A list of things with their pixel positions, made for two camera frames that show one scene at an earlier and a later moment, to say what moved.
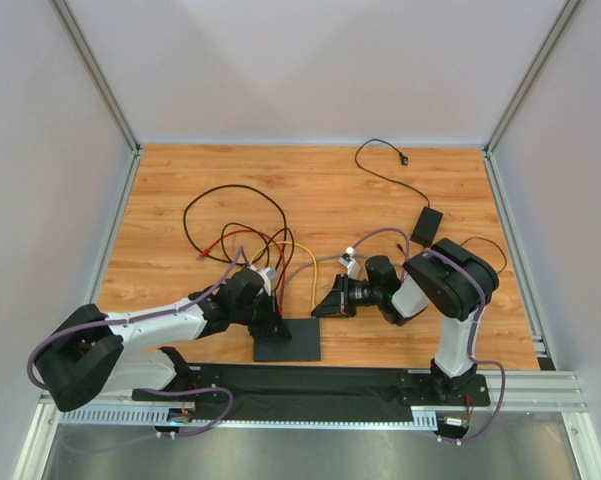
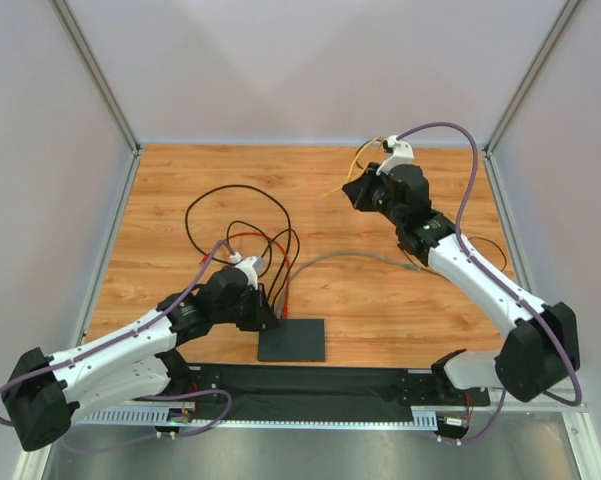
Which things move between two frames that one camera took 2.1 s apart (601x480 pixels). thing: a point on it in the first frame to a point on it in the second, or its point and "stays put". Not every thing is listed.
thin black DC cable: [468, 239] stays put
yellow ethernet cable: [307, 249] to [352, 165]
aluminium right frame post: [567, 11] stays put
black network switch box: [303, 345] stays put
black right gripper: [341, 293] to [362, 188]
